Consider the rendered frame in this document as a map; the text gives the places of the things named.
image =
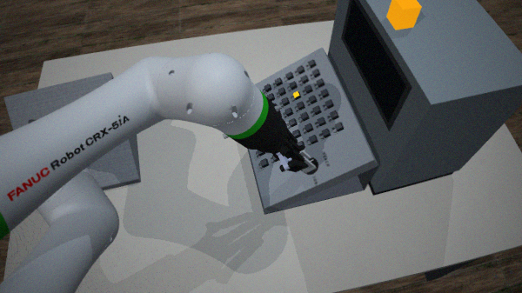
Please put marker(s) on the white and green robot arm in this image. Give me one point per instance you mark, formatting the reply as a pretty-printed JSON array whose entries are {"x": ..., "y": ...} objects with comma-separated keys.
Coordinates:
[{"x": 44, "y": 158}]

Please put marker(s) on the grey machine console with keypad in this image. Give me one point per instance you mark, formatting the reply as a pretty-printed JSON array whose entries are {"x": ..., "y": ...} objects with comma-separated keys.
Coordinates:
[{"x": 427, "y": 97}]

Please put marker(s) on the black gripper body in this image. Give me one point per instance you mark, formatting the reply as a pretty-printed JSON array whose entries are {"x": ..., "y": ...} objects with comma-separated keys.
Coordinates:
[{"x": 278, "y": 144}]

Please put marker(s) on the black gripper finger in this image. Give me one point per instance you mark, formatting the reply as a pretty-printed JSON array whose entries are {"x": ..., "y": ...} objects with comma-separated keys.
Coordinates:
[
  {"x": 294, "y": 142},
  {"x": 294, "y": 158}
]

